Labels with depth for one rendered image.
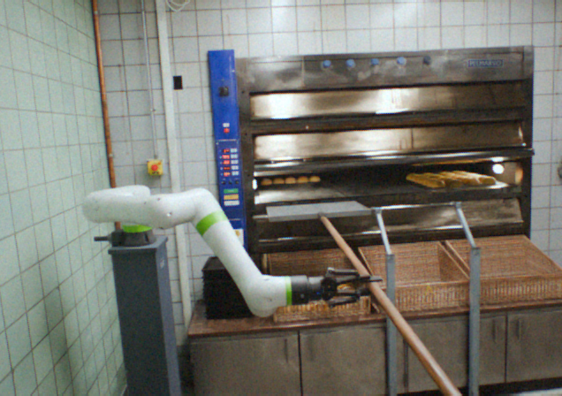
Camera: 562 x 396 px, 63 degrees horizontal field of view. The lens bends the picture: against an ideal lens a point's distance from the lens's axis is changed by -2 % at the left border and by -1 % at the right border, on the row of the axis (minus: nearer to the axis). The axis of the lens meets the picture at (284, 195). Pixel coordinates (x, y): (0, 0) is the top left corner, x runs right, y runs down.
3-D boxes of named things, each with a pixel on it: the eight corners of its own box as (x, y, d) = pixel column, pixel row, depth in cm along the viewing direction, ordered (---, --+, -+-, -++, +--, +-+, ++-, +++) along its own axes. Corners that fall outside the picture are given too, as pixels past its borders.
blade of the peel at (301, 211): (370, 214, 249) (370, 209, 249) (269, 222, 245) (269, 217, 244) (355, 201, 284) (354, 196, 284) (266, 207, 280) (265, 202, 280)
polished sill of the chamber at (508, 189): (255, 209, 304) (255, 202, 303) (516, 191, 316) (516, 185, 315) (255, 209, 298) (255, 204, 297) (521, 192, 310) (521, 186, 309)
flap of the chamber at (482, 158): (254, 172, 279) (254, 176, 299) (535, 155, 292) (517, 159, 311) (254, 168, 280) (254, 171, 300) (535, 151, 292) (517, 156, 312)
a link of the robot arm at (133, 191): (110, 232, 195) (105, 187, 192) (141, 224, 207) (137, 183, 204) (128, 235, 187) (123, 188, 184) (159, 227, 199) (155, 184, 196)
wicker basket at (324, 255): (269, 293, 305) (266, 253, 301) (353, 286, 309) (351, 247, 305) (273, 323, 257) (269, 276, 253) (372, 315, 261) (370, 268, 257)
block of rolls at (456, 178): (404, 179, 380) (404, 172, 379) (460, 176, 383) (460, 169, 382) (433, 188, 320) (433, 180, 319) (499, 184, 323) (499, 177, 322)
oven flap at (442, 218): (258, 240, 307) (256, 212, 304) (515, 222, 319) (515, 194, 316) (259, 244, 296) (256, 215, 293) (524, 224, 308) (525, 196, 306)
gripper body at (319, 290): (306, 272, 150) (334, 270, 150) (307, 297, 151) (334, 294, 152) (309, 281, 142) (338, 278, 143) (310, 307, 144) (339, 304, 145)
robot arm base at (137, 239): (89, 249, 191) (87, 235, 191) (102, 240, 206) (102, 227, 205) (151, 246, 192) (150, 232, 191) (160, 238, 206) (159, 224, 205)
